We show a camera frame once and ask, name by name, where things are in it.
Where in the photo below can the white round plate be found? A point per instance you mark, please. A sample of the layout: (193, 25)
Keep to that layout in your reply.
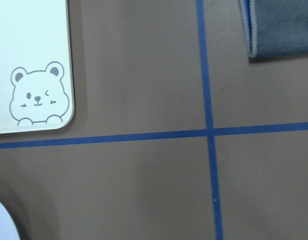
(8, 230)

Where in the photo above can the grey folded cloth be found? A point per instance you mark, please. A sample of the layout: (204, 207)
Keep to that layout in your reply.
(275, 28)

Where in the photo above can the cream bear tray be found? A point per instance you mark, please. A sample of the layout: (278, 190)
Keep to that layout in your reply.
(36, 80)

